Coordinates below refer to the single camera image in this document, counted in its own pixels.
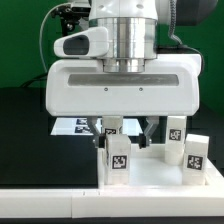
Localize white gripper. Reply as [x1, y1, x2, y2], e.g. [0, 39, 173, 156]
[46, 54, 201, 148]

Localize white square tabletop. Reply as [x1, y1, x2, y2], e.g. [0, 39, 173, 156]
[97, 144, 224, 190]

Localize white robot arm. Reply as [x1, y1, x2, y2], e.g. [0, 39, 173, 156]
[46, 0, 218, 146]

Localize paper sheet with markers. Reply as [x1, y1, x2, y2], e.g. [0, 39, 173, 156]
[51, 117, 143, 136]

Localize black floor cables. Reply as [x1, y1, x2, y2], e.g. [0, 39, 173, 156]
[20, 71, 51, 89]

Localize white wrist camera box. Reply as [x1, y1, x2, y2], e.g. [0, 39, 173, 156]
[54, 27, 109, 58]

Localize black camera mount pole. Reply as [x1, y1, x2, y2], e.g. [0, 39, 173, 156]
[51, 2, 91, 36]

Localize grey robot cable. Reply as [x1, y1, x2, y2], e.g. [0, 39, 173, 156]
[38, 2, 71, 74]

